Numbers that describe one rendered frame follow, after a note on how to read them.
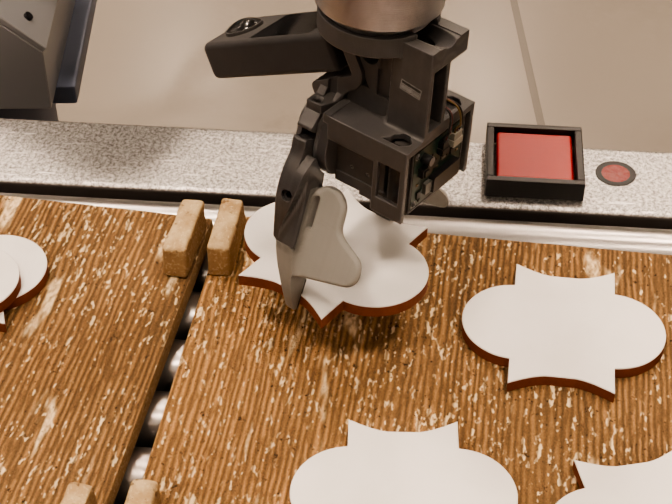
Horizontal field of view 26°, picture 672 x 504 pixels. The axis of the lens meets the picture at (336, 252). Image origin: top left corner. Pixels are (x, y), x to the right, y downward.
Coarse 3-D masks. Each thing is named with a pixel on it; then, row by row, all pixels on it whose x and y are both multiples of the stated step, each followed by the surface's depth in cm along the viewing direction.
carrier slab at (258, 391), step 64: (448, 256) 105; (512, 256) 105; (576, 256) 105; (640, 256) 105; (192, 320) 100; (256, 320) 100; (384, 320) 100; (448, 320) 100; (192, 384) 95; (256, 384) 95; (320, 384) 95; (384, 384) 95; (448, 384) 95; (640, 384) 95; (192, 448) 91; (256, 448) 91; (320, 448) 91; (512, 448) 91; (576, 448) 91; (640, 448) 91
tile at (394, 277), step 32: (256, 224) 99; (352, 224) 99; (384, 224) 99; (256, 256) 97; (384, 256) 97; (416, 256) 97; (320, 288) 94; (352, 288) 94; (384, 288) 94; (416, 288) 94; (320, 320) 92
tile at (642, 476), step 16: (576, 464) 89; (592, 464) 89; (640, 464) 89; (656, 464) 89; (592, 480) 88; (608, 480) 88; (624, 480) 88; (640, 480) 88; (656, 480) 88; (576, 496) 87; (592, 496) 87; (608, 496) 87; (624, 496) 87; (640, 496) 87; (656, 496) 87
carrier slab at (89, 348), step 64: (64, 256) 105; (128, 256) 105; (64, 320) 100; (128, 320) 100; (0, 384) 95; (64, 384) 95; (128, 384) 95; (0, 448) 91; (64, 448) 91; (128, 448) 91
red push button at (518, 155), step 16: (496, 144) 116; (512, 144) 116; (528, 144) 116; (544, 144) 116; (560, 144) 116; (496, 160) 115; (512, 160) 114; (528, 160) 114; (544, 160) 114; (560, 160) 114; (512, 176) 113; (528, 176) 113; (544, 176) 113; (560, 176) 113
